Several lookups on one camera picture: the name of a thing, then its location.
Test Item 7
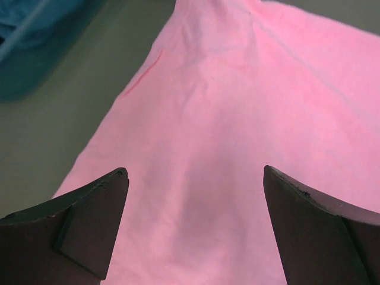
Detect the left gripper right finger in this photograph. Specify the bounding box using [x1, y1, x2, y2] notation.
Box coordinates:
[263, 166, 379, 285]

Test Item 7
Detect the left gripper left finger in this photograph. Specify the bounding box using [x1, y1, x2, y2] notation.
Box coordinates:
[1, 167, 129, 284]

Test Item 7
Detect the pink t shirt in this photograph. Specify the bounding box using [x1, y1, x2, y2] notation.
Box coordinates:
[58, 1, 379, 284]

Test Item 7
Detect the teal plastic basket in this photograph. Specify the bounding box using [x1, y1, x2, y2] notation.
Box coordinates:
[1, 0, 104, 102]

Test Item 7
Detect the dark blue t shirt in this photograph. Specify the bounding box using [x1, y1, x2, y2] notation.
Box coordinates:
[1, 0, 40, 44]

